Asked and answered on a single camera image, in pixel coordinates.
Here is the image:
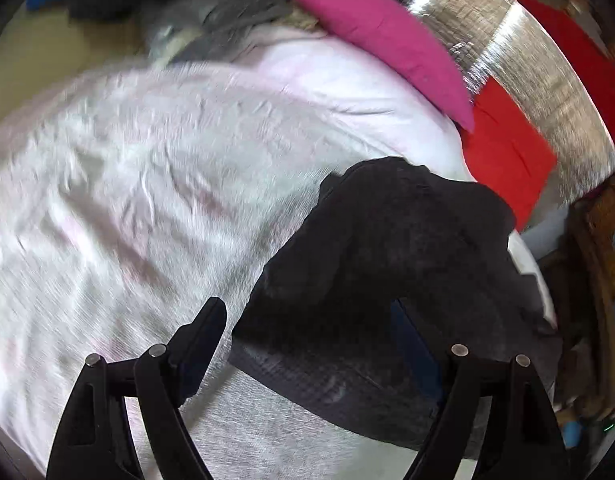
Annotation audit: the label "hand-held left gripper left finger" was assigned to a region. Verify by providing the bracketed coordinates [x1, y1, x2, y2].
[46, 297, 228, 480]

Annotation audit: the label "grey garment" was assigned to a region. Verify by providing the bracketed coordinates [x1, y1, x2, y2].
[142, 0, 318, 68]

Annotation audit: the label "pink pillow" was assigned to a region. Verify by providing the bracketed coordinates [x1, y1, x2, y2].
[292, 0, 475, 133]

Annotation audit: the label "white bed blanket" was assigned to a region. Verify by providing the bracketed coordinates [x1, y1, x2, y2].
[0, 25, 558, 480]

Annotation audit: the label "red cloth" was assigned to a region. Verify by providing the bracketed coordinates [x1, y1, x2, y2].
[505, 0, 615, 111]

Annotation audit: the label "cream leather sofa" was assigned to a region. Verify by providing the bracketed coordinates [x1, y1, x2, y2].
[0, 20, 148, 131]

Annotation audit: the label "red pillow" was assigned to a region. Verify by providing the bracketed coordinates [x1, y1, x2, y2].
[460, 77, 558, 233]

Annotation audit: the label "wooden side table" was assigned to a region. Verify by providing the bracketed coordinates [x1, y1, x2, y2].
[562, 170, 615, 421]

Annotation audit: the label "dark quilted zip jacket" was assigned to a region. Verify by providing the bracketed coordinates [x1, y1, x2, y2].
[229, 156, 563, 451]

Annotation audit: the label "silver foil insulation panel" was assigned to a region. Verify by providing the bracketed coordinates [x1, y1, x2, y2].
[405, 0, 615, 206]

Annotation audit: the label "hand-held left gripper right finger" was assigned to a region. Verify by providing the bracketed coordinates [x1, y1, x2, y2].
[390, 297, 571, 480]

